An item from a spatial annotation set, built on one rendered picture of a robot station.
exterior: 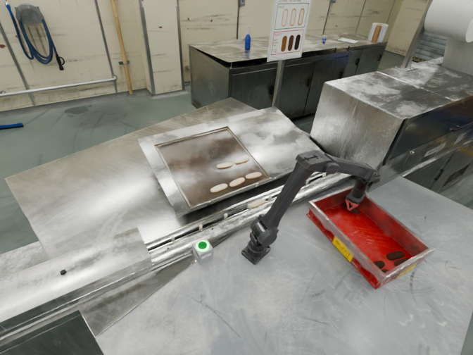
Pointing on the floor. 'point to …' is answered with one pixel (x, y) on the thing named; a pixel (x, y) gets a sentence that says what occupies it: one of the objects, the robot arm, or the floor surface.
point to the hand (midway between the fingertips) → (350, 207)
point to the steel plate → (117, 206)
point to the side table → (314, 292)
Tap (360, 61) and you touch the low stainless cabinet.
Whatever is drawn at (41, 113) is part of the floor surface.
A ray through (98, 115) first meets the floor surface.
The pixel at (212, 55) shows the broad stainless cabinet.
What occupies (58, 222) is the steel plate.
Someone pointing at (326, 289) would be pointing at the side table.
